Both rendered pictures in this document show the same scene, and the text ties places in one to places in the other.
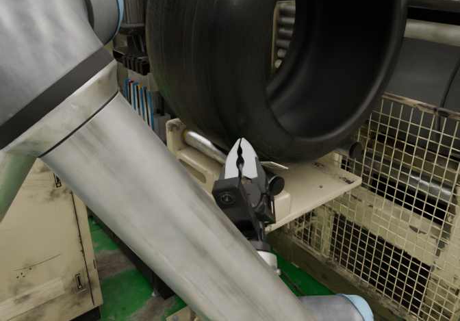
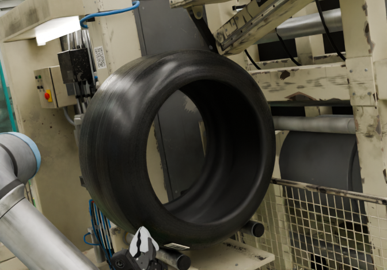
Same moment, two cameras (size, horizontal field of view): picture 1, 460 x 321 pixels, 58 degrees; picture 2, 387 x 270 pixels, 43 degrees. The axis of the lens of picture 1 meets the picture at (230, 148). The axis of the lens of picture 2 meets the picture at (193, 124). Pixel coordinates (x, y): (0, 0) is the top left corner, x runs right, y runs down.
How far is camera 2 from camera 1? 0.64 m
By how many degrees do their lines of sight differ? 19
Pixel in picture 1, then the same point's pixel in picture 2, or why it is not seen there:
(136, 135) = (30, 215)
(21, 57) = not seen: outside the picture
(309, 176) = (230, 258)
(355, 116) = (245, 202)
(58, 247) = not seen: outside the picture
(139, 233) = (34, 261)
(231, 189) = (120, 257)
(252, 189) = (144, 259)
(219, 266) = not seen: outside the picture
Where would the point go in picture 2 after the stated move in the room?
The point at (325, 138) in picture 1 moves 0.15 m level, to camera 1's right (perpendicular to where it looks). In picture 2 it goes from (219, 221) to (270, 215)
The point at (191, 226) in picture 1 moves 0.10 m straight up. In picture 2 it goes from (58, 256) to (46, 203)
